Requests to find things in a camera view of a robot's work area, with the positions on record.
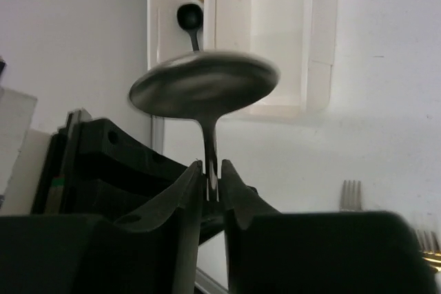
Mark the white divided utensil tray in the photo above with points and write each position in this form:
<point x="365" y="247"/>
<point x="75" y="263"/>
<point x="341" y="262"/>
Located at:
<point x="298" y="36"/>

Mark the black spoon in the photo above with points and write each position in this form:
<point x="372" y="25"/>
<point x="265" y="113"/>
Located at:
<point x="190" y="19"/>

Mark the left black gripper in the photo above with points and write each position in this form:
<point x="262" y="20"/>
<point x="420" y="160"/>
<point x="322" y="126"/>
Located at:
<point x="105" y="166"/>

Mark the gold fork green handle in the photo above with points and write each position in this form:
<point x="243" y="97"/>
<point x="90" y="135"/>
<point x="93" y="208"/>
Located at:
<point x="430" y="247"/>

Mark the silver fork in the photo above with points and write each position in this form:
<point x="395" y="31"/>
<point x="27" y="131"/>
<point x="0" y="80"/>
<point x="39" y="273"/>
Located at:
<point x="351" y="196"/>

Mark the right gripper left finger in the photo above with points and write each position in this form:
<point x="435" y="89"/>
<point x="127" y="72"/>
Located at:
<point x="152" y="249"/>

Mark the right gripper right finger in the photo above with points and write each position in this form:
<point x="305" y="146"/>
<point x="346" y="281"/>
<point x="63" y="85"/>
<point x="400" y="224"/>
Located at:
<point x="338" y="252"/>

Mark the silver spoon long handle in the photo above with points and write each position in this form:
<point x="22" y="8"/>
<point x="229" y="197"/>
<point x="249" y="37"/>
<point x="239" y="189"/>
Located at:
<point x="204" y="86"/>

